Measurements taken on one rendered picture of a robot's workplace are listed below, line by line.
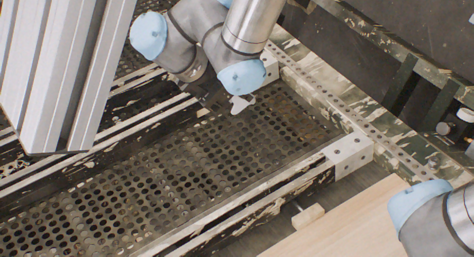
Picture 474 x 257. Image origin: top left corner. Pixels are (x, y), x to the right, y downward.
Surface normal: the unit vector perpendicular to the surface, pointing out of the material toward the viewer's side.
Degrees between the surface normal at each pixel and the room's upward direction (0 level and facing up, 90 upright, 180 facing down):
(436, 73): 0
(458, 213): 15
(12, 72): 0
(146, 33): 27
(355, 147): 60
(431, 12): 0
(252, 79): 90
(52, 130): 90
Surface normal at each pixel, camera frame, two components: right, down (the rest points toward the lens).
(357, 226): -0.11, -0.70
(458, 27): -0.78, 0.03
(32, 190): 0.53, 0.56
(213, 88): -0.52, -0.35
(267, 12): 0.22, 0.78
